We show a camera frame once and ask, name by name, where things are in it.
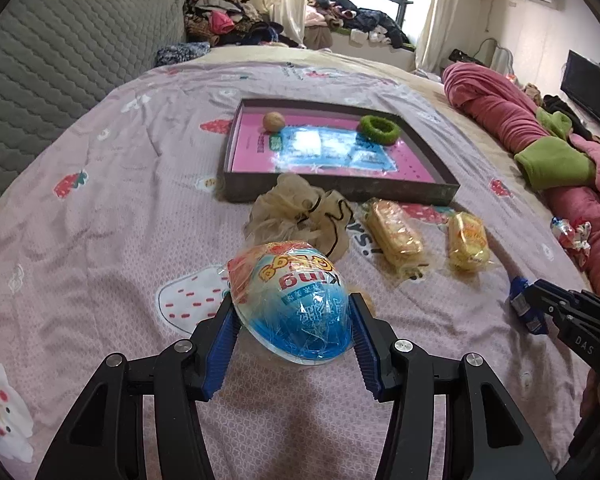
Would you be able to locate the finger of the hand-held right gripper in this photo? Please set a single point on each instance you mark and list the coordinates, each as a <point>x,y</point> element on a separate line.
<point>555,300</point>

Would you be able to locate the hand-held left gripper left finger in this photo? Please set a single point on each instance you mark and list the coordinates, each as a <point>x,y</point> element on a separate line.
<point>220,355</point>

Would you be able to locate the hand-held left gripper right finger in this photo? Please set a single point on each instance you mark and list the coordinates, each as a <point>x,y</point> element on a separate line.
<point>367,355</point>

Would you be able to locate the small dark blue packet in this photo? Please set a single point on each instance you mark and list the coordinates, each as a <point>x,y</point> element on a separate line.
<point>522,307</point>

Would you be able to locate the brown walnut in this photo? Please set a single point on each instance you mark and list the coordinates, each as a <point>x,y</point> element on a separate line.
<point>366,294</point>
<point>274,122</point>

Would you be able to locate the blue plastic toy egg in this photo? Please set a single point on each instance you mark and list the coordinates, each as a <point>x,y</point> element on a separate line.
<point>290,305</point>

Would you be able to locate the yellow snack packet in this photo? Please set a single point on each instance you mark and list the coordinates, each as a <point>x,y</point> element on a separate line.
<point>395,235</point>
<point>467,242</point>

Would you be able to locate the grey shallow cardboard box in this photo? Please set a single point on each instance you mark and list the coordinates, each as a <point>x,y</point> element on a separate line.
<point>340,185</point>

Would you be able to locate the colourful crumpled candy wrappers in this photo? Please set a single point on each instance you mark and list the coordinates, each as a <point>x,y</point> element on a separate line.
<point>572,235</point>

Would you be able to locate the green fleece cloth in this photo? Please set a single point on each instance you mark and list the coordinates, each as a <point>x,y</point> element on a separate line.
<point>555,160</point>

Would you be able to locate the pink printed bed sheet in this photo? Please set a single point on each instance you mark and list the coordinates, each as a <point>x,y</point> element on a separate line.
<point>105,260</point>

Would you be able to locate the dark clothes beside television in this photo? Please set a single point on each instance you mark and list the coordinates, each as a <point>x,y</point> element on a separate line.
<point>560,107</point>

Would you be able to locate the pink fleece blanket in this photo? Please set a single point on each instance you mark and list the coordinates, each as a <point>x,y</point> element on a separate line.
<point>500,105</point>

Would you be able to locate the black flat television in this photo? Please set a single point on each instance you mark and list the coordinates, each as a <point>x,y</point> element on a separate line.
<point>590,90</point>

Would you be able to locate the white chair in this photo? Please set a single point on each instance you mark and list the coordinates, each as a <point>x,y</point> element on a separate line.
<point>502,60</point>

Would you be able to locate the black bag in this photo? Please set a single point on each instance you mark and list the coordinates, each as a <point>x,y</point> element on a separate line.
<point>465,57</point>

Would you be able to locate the dark blue floral pillow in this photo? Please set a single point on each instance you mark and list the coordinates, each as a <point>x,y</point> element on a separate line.
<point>180,54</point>

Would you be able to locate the cream curtain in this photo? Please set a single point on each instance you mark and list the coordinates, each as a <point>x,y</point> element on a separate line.
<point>445,15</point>
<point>285,0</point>

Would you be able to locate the grey quilted headboard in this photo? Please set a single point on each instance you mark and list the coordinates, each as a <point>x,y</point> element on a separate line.
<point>55,75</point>

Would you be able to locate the clothes heap on windowsill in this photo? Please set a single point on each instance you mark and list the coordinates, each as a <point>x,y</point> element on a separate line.
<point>360,20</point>

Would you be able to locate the pile of mixed clothes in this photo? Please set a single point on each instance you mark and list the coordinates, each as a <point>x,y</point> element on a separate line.
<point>225,15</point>

